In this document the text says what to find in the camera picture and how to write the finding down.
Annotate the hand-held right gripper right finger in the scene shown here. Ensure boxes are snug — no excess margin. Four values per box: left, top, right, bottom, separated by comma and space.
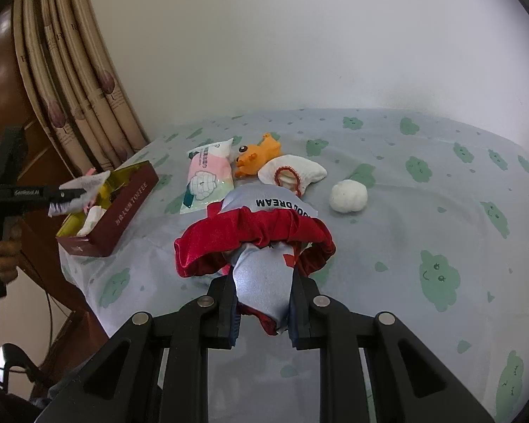
286, 269, 497, 423

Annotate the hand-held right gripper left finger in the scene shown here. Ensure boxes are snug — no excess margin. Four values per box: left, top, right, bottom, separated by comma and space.
35, 273, 243, 423

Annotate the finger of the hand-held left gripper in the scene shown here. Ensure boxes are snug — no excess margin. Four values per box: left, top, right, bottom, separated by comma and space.
39, 187, 86, 206

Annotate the white patterned cloth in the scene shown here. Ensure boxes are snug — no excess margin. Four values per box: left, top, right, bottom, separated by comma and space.
48, 171, 112, 217

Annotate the silver red satin sleep cap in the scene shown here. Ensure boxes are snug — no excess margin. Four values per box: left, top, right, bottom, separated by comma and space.
174, 184, 336, 336

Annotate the red gold tin box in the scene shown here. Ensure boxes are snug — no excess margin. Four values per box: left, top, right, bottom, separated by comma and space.
55, 161, 160, 257

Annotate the white plush ball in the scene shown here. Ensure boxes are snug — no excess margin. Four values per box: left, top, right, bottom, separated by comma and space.
329, 180, 369, 214

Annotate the white cloth with red trim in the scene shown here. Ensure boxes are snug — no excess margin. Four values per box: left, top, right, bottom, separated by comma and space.
259, 154, 328, 195

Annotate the orange rubber animal toy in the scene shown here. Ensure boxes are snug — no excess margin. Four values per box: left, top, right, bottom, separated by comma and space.
235, 132, 283, 180

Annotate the person's left hand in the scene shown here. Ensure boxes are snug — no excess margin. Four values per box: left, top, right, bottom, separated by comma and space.
0, 218, 19, 282

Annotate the small white cloth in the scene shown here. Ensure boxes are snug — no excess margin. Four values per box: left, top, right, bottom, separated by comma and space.
76, 205, 107, 235

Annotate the brown wooden door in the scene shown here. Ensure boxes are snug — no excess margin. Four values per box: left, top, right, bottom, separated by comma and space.
0, 0, 111, 406

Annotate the beige leaf printed curtain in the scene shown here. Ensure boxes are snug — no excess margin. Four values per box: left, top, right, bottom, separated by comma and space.
12, 0, 151, 177

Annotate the green cloud printed bedsheet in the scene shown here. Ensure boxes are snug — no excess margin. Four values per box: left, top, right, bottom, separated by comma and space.
58, 108, 529, 423

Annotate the black cable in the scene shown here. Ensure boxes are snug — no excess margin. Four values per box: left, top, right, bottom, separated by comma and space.
43, 291, 61, 364

